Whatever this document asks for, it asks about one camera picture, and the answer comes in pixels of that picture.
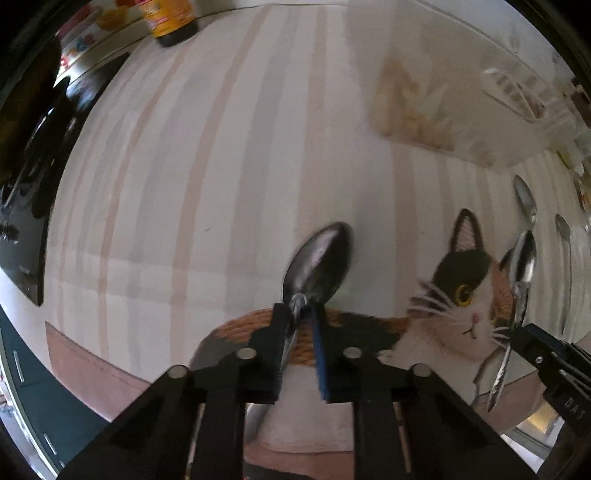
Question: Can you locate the orange label sauce bottle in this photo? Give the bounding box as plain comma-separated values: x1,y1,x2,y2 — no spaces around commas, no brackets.
135,0,198,47

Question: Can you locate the black stove top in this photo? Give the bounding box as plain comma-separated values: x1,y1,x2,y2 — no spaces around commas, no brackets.
1,52,130,306

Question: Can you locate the steel spoon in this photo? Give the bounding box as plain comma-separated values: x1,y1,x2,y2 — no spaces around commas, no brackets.
487,230,537,412
555,213,573,336
236,222,353,453
513,175,538,229

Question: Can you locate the striped cat table mat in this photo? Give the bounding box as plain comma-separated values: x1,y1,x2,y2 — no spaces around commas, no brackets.
46,2,590,432

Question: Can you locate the clear plastic utensil tray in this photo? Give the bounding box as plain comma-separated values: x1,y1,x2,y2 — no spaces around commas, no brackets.
348,1,586,168

